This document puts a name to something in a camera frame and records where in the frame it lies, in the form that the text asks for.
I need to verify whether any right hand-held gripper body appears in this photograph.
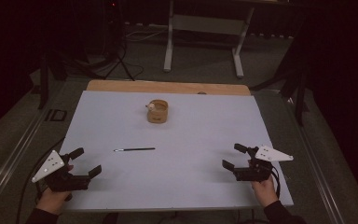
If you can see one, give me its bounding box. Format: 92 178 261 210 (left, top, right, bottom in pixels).
233 145 295 183

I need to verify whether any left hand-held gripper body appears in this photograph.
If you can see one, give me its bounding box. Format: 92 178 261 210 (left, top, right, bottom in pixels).
31 149 91 193

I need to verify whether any black pen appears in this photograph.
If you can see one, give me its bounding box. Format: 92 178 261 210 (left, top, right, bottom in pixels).
113 147 157 153

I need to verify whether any round wooden pen holder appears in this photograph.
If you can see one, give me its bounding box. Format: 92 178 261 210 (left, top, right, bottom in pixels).
145 99 170 124

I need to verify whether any person's right hand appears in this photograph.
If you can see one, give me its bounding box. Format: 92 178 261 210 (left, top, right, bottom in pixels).
248 160 280 209

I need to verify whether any person's left hand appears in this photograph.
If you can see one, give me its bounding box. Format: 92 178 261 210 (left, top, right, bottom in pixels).
35 164 75 217

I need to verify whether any black floor plate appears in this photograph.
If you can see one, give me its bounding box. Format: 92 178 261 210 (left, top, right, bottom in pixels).
44 108 68 123

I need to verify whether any black metal stand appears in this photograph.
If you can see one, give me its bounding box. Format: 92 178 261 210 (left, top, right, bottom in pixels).
250 66 310 127
37 54 51 110

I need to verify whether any black tripod stand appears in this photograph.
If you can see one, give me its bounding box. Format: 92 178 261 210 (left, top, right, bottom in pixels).
83 0 136 82

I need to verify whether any white metal stand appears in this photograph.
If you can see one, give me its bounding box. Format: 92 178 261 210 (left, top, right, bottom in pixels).
162 0 255 79

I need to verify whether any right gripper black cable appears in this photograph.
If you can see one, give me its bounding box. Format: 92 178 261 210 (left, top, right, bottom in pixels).
269 165 282 200

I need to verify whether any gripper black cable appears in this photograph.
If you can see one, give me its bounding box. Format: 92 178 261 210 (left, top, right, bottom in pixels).
14 136 66 224
269 165 282 200

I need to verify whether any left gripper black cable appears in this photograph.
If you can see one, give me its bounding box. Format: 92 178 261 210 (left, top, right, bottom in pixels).
14 136 66 224

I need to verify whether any black floor cable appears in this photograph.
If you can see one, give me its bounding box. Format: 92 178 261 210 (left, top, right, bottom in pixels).
117 62 145 80

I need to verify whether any white floor cable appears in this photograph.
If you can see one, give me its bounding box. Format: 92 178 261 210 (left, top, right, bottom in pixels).
124 28 169 43

